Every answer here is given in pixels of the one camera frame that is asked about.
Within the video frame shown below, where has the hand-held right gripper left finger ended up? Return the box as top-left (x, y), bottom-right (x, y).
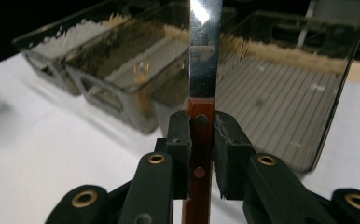
top-left (164, 110), bottom-right (192, 200)

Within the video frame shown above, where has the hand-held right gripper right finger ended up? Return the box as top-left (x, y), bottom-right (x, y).
top-left (214, 111), bottom-right (256, 200)

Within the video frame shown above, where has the smoky transparent plastic bin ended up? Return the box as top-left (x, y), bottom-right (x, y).
top-left (154, 9), bottom-right (360, 175)
top-left (65, 1), bottom-right (192, 135)
top-left (12, 0), bottom-right (130, 97)

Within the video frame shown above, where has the wooden-handled steel knife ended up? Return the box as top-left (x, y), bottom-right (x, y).
top-left (181, 0), bottom-right (224, 224)

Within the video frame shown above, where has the grey metal desk frame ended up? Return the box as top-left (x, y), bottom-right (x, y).
top-left (296, 0), bottom-right (360, 48)

